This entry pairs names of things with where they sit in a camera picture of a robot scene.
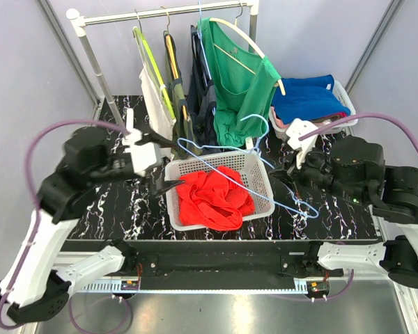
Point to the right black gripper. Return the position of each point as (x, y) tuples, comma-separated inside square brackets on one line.
[(288, 167)]

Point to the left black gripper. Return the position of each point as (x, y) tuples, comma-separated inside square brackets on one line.
[(152, 136)]

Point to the white tank top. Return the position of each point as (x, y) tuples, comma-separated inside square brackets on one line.
[(160, 120)]

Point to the red tank top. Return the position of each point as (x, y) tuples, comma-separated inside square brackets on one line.
[(214, 199)]

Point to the lime green hanger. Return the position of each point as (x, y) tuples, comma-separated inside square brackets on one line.
[(149, 61)]

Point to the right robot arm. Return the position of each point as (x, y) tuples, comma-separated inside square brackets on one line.
[(355, 171)]

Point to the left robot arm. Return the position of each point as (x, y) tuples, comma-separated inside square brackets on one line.
[(97, 152)]

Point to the olive green tank top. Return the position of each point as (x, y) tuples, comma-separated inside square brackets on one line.
[(183, 123)]

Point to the dark navy tank top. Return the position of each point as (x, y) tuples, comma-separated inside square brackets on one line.
[(201, 99)]

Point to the cream curved wooden hanger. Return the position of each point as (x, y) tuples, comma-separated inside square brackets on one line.
[(251, 45)]

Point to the large white perforated basket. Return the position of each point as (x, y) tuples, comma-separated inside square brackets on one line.
[(249, 166)]

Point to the small white laundry basket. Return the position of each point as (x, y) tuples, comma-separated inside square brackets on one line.
[(338, 91)]

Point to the folded blue clothes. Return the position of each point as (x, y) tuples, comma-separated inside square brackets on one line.
[(309, 99)]

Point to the green t-shirt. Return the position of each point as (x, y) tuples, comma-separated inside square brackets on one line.
[(245, 84)]

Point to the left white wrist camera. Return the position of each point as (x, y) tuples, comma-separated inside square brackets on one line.
[(143, 157)]

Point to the blue wire hanger on rack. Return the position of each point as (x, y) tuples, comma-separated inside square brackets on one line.
[(201, 42)]

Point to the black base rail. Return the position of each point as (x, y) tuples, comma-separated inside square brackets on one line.
[(213, 267)]

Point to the white clothes rack frame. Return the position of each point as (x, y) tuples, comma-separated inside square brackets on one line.
[(80, 23)]

